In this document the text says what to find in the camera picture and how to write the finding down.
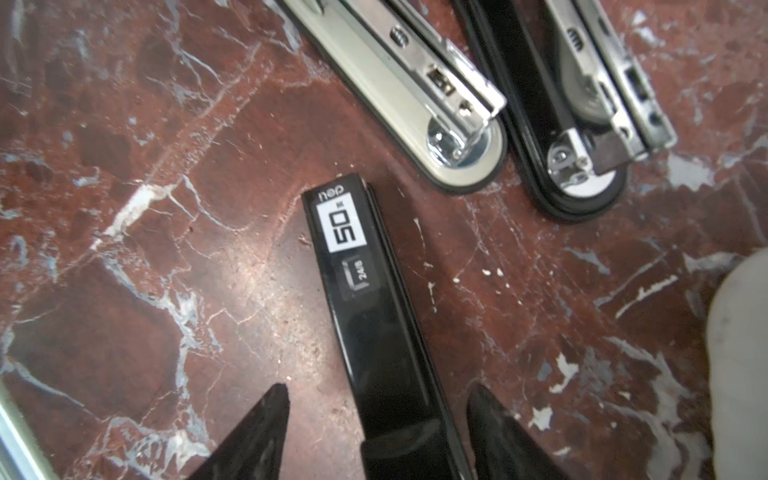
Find aluminium front rail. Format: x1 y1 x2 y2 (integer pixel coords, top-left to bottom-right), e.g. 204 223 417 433
1 385 59 480

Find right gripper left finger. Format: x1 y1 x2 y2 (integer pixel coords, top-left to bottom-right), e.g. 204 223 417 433
189 383 290 479

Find white plastic tray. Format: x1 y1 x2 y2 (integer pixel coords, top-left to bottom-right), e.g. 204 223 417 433
706 249 767 479

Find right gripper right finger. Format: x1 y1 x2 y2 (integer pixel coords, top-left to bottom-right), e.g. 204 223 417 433
466 384 569 480

